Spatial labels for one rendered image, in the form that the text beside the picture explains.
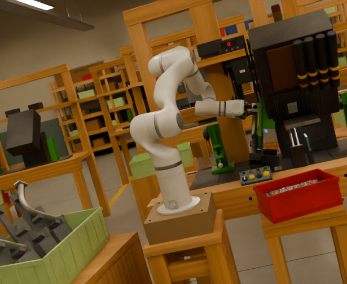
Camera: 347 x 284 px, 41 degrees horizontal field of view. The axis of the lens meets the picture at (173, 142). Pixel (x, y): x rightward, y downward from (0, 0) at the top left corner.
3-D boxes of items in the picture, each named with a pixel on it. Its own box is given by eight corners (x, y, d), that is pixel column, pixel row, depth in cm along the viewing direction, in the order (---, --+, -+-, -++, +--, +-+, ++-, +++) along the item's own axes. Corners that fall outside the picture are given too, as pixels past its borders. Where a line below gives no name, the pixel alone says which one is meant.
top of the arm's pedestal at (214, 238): (221, 243, 183) (219, 233, 182) (145, 258, 188) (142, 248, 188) (224, 216, 214) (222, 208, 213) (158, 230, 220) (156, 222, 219)
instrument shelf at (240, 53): (348, 27, 246) (346, 20, 246) (186, 71, 264) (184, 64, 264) (339, 30, 271) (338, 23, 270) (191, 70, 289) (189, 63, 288)
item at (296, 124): (321, 124, 216) (319, 118, 215) (286, 132, 219) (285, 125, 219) (310, 114, 254) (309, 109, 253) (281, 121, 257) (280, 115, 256)
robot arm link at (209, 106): (219, 109, 259) (219, 119, 253) (196, 108, 261) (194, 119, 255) (219, 97, 253) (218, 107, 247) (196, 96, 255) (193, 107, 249)
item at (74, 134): (180, 136, 1185) (158, 50, 1156) (71, 164, 1224) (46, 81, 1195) (182, 133, 1238) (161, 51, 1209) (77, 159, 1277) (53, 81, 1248)
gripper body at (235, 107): (222, 112, 246) (244, 112, 245) (223, 97, 252) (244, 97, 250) (223, 120, 253) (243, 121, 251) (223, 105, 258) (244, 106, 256)
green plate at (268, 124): (274, 138, 238) (276, 98, 234) (258, 138, 239) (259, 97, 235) (273, 135, 249) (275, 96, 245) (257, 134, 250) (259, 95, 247)
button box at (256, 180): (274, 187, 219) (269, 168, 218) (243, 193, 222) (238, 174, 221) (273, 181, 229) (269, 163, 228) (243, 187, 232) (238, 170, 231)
